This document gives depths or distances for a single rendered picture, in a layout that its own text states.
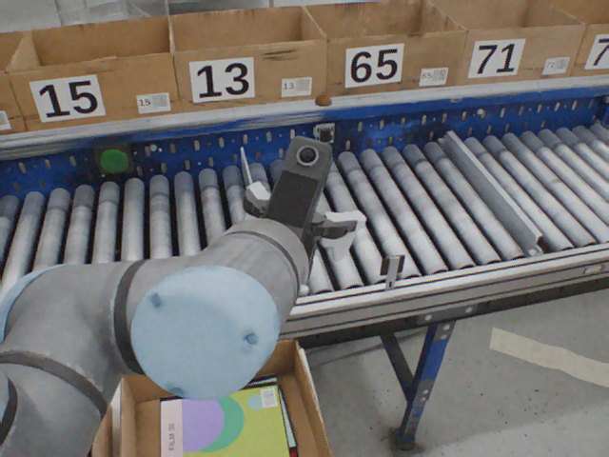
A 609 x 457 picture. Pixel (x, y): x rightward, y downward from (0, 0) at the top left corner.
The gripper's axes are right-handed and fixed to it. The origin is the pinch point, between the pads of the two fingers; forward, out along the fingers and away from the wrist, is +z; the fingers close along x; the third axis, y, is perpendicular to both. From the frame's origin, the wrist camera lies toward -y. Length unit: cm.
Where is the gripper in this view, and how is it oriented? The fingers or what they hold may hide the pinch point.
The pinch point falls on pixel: (309, 196)
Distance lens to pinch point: 67.0
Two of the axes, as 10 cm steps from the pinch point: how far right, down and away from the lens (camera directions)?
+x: 9.5, 2.9, -1.4
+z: 2.2, -2.6, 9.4
